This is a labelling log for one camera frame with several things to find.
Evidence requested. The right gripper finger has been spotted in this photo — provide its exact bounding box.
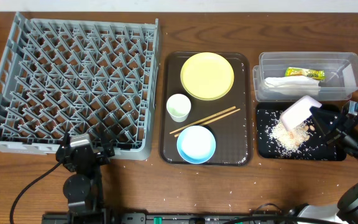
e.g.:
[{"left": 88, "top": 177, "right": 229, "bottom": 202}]
[
  {"left": 311, "top": 115, "right": 332, "bottom": 136},
  {"left": 310, "top": 106, "right": 341, "bottom": 120}
]

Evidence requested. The pink white bowl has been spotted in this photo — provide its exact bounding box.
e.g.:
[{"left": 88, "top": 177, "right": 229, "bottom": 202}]
[{"left": 280, "top": 95, "right": 322, "bottom": 131}]

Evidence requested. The rice food waste pile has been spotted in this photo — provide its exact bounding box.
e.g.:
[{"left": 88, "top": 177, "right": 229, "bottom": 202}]
[{"left": 265, "top": 119, "right": 315, "bottom": 156}]

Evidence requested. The white paper napkin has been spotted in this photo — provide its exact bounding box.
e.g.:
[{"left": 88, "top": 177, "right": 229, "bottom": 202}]
[{"left": 262, "top": 76, "right": 321, "bottom": 96}]

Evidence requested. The green yellow snack wrapper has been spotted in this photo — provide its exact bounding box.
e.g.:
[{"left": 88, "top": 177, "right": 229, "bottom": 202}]
[{"left": 285, "top": 67, "right": 326, "bottom": 80}]

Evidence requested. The white plastic cup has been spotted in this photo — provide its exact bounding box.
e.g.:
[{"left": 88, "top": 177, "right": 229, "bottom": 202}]
[{"left": 166, "top": 94, "right": 191, "bottom": 123}]

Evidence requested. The light blue bowl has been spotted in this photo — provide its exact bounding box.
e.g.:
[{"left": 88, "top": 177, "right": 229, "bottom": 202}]
[{"left": 177, "top": 126, "right": 216, "bottom": 164}]

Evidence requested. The wooden chopstick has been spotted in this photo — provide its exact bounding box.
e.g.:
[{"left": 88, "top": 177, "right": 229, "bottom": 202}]
[
  {"left": 174, "top": 108, "right": 241, "bottom": 137},
  {"left": 169, "top": 106, "right": 236, "bottom": 134}
]

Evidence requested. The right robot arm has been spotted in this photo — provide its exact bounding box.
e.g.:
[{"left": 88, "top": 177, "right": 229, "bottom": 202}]
[{"left": 293, "top": 101, "right": 358, "bottom": 223}]

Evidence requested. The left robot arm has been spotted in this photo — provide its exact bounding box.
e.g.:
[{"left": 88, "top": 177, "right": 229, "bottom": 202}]
[{"left": 55, "top": 127, "right": 117, "bottom": 223}]

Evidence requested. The clear plastic waste bin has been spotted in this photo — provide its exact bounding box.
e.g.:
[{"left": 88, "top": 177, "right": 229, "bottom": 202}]
[{"left": 252, "top": 52, "right": 358, "bottom": 102}]

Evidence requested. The grey plastic dishwasher rack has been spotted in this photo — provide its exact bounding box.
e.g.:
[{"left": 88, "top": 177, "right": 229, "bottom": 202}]
[{"left": 0, "top": 13, "right": 161, "bottom": 160}]

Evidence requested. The black rectangular tray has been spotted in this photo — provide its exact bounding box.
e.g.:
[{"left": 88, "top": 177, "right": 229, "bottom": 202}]
[{"left": 256, "top": 103, "right": 346, "bottom": 161}]

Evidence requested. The dark brown serving tray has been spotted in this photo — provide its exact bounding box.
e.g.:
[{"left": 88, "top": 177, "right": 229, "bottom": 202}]
[{"left": 159, "top": 52, "right": 253, "bottom": 166}]

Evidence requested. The yellow round plate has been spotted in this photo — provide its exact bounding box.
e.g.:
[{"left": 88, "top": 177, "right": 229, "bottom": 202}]
[{"left": 180, "top": 52, "right": 234, "bottom": 101}]

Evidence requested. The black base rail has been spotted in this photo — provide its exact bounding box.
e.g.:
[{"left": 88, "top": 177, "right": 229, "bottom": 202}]
[{"left": 41, "top": 212, "right": 354, "bottom": 224}]

